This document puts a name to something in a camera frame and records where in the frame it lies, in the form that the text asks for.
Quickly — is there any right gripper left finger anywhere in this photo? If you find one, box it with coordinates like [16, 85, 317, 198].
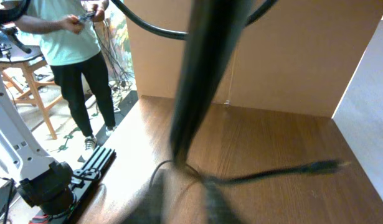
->
[122, 169, 241, 224]

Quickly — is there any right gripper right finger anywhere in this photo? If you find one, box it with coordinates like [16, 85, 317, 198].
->
[169, 0, 253, 167]

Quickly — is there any black usb cable long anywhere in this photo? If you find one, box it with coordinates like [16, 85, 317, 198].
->
[149, 159, 351, 200]

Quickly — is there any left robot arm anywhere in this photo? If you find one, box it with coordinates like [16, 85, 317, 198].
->
[0, 72, 77, 217]

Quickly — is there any person in green shirt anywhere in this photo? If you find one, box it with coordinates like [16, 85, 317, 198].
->
[15, 0, 116, 158]

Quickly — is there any wooden stool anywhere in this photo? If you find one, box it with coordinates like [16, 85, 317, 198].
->
[0, 28, 63, 139]

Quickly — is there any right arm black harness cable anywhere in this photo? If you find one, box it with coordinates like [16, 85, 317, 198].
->
[110, 0, 279, 41]

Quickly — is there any black rail base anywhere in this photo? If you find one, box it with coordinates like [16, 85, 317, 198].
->
[29, 146, 116, 224]

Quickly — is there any cardboard panel wall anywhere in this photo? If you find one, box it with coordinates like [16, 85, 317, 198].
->
[124, 0, 383, 118]

